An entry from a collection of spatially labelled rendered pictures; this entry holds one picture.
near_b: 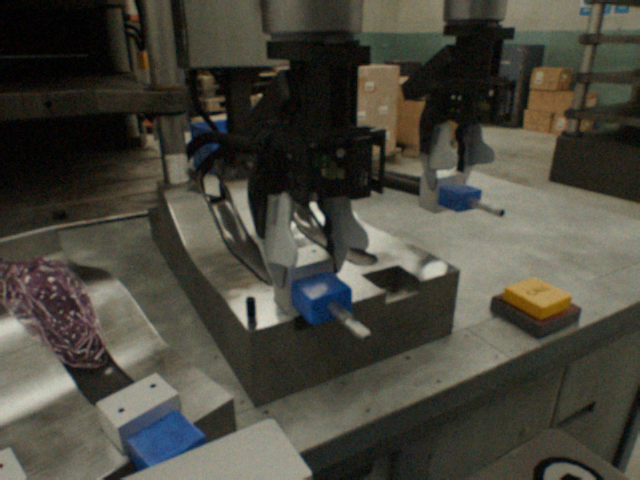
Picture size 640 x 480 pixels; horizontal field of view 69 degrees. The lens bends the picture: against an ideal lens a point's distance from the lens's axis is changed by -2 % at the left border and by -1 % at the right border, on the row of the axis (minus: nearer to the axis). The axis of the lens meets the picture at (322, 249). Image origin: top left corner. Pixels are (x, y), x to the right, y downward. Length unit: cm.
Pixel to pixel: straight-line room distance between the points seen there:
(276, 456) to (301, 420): 29
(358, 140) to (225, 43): 95
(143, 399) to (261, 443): 22
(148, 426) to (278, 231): 18
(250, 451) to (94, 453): 23
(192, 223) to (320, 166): 33
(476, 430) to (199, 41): 102
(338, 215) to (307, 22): 17
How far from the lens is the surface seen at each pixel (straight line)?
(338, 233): 45
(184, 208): 68
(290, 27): 35
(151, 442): 38
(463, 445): 76
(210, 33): 127
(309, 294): 42
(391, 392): 51
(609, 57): 733
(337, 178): 37
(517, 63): 736
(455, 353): 58
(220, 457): 19
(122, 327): 51
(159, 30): 111
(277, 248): 41
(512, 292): 65
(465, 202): 67
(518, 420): 84
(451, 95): 66
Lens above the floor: 113
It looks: 24 degrees down
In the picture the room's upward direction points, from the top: straight up
